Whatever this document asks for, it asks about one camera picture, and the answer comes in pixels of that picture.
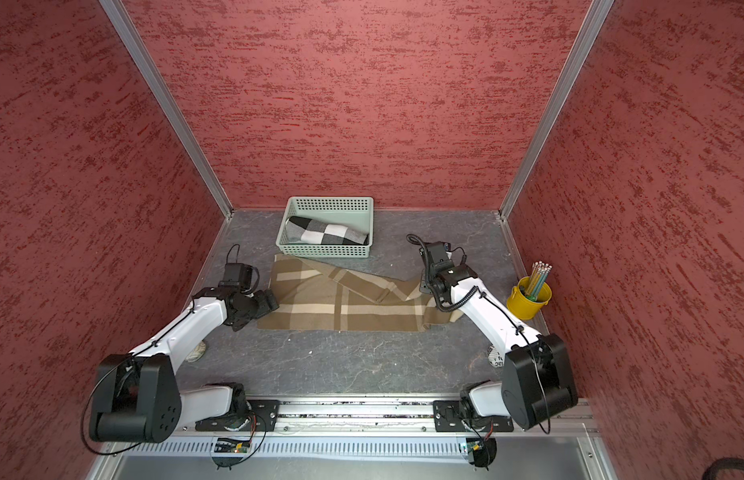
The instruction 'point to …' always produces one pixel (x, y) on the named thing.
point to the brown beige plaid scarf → (340, 296)
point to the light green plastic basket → (356, 212)
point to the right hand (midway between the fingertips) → (433, 287)
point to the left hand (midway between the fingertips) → (263, 316)
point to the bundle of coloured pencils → (538, 275)
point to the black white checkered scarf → (308, 230)
